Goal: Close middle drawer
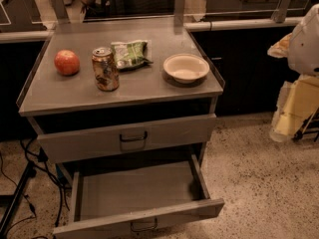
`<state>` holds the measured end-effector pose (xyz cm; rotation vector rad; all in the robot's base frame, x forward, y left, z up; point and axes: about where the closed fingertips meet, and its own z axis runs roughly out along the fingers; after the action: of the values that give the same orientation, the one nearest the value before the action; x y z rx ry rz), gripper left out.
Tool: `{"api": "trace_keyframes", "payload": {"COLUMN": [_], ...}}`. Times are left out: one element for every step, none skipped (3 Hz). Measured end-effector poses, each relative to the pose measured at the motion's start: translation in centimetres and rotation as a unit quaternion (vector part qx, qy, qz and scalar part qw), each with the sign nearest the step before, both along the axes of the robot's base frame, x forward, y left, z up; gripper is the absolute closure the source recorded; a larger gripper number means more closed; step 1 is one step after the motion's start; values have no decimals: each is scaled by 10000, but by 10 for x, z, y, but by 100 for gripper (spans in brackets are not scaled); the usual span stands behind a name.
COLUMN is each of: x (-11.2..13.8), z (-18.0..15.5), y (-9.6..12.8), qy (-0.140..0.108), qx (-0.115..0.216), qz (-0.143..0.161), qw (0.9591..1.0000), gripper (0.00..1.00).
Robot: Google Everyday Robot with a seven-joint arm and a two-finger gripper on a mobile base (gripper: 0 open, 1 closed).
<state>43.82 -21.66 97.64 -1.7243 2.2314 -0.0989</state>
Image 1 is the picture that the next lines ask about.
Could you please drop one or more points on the grey top drawer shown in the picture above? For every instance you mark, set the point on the grey top drawer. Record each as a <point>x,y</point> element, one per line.
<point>117,139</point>

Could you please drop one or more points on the green chip bag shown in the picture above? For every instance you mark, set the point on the green chip bag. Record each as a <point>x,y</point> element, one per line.
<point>130,55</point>

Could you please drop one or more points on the orange soda can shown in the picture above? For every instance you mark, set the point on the orange soda can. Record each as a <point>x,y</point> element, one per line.
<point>105,70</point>

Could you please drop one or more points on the grey drawer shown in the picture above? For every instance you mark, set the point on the grey drawer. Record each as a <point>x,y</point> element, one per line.
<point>117,139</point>
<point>125,196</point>

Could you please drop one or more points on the white paper bowl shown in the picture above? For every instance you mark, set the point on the white paper bowl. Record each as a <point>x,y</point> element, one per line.
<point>186,68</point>

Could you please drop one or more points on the red apple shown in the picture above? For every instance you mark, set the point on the red apple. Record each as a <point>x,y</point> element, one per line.
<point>67,63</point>

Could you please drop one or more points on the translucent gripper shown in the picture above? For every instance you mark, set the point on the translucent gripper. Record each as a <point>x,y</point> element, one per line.
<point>305,49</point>

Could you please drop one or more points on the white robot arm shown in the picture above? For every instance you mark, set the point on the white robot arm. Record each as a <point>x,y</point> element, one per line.
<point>301,46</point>

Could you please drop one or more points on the black tripod leg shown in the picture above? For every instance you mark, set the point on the black tripod leg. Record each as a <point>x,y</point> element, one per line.
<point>12,201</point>

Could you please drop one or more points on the grey horizontal rail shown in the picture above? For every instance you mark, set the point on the grey horizontal rail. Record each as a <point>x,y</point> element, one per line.
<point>34,36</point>

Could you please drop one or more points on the grey metal drawer cabinet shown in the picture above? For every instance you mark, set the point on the grey metal drawer cabinet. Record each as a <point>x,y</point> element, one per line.
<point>56,103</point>

